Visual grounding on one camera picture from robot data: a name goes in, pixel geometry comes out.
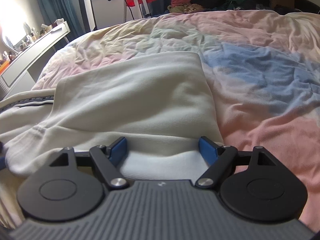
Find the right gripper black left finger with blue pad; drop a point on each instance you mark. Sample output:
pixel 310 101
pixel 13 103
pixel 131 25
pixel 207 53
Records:
pixel 72 184

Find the cream zip-up sweatshirt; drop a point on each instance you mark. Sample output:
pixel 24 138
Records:
pixel 160 103

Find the teal curtain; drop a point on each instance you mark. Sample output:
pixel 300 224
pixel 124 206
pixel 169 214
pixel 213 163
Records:
pixel 52 10

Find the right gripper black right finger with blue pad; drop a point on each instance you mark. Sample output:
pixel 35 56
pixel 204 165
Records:
pixel 252 184

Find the pastel pink blue duvet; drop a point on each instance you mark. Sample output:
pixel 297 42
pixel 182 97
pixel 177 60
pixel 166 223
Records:
pixel 262 70

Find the white desk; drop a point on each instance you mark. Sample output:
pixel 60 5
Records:
pixel 16 77

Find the white radiator panel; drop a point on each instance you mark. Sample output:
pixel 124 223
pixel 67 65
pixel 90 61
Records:
pixel 99 14

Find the dark clothes pile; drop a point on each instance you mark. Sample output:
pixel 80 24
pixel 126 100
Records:
pixel 191 6

